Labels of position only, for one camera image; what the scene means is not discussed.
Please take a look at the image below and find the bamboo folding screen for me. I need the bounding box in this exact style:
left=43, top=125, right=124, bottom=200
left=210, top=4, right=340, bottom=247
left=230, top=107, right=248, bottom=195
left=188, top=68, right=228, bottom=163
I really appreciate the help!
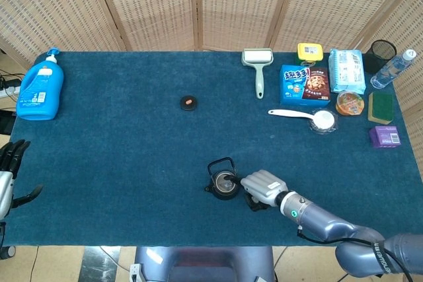
left=0, top=0, right=423, bottom=137

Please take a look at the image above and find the white dish brush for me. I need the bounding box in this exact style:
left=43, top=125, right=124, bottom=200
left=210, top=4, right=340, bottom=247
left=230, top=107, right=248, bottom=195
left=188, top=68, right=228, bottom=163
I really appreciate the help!
left=267, top=108, right=338, bottom=133

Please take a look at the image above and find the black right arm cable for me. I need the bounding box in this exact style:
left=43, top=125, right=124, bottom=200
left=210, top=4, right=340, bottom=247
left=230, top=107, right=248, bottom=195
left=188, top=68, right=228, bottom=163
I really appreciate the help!
left=297, top=225, right=414, bottom=282

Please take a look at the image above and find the white power strip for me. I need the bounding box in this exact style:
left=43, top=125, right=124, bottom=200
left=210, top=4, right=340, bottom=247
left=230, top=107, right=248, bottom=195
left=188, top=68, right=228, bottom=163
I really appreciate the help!
left=0, top=85, right=21, bottom=98

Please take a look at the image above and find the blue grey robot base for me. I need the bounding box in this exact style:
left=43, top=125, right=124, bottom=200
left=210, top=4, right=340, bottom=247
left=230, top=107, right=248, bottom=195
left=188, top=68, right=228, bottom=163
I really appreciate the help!
left=130, top=246, right=277, bottom=282

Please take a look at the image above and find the blue cookie box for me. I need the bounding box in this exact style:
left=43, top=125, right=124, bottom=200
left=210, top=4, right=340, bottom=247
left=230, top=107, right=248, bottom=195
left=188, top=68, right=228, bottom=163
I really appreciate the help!
left=280, top=64, right=331, bottom=108

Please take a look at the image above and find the clear plastic water bottle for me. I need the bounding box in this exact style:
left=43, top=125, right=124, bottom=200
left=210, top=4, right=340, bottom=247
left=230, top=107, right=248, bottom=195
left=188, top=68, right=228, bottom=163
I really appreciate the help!
left=369, top=48, right=417, bottom=90

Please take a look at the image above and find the black mesh pen holder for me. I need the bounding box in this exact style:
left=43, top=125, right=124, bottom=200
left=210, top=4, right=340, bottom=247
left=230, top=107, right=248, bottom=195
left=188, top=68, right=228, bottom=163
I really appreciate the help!
left=363, top=39, right=397, bottom=75

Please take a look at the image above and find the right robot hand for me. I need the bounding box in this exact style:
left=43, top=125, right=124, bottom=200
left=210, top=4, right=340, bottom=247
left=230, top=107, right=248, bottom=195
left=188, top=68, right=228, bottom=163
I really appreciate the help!
left=223, top=169, right=288, bottom=212

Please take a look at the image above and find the green yellow sponge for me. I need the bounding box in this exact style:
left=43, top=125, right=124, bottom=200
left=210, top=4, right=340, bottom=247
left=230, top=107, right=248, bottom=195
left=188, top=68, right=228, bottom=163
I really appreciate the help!
left=367, top=91, right=395, bottom=125

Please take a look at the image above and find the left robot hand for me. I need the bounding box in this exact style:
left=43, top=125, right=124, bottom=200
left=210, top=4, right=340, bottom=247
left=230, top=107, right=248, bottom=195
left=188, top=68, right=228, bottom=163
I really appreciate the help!
left=0, top=139, right=44, bottom=219

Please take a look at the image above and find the small purple box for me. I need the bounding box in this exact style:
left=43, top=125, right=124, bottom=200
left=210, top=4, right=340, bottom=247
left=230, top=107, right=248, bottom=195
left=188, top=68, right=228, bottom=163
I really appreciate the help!
left=369, top=125, right=402, bottom=149

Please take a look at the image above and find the blue table cloth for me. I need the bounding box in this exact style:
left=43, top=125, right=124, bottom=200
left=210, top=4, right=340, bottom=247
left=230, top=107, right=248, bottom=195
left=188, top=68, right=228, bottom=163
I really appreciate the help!
left=7, top=51, right=418, bottom=248

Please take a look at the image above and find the blue detergent pump bottle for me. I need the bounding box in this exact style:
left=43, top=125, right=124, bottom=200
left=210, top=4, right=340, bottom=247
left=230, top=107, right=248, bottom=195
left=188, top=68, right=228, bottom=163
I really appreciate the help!
left=15, top=48, right=65, bottom=121

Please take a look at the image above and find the orange jelly cup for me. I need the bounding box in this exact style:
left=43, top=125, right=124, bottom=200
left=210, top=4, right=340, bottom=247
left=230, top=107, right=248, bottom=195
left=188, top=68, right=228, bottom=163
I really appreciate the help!
left=335, top=90, right=365, bottom=117

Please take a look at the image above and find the black teapot lid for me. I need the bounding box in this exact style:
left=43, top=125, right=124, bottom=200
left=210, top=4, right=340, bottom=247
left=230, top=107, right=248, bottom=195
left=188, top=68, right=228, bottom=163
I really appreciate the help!
left=180, top=95, right=198, bottom=112

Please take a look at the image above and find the black cast iron teapot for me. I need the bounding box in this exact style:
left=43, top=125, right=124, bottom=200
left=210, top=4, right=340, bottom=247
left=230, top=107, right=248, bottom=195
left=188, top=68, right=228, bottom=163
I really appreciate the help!
left=204, top=157, right=240, bottom=201

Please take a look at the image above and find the pale green lint roller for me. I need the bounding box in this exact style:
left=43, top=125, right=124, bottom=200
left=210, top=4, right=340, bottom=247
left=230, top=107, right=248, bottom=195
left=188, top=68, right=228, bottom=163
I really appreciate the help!
left=241, top=48, right=274, bottom=100

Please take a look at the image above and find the light blue wet wipes pack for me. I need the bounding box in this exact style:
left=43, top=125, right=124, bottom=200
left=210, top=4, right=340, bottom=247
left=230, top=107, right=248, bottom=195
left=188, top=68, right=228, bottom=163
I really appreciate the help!
left=328, top=48, right=367, bottom=95

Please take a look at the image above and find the yellow lidded container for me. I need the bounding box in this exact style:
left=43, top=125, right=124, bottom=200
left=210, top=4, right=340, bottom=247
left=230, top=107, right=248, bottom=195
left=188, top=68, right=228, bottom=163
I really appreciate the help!
left=296, top=42, right=325, bottom=65

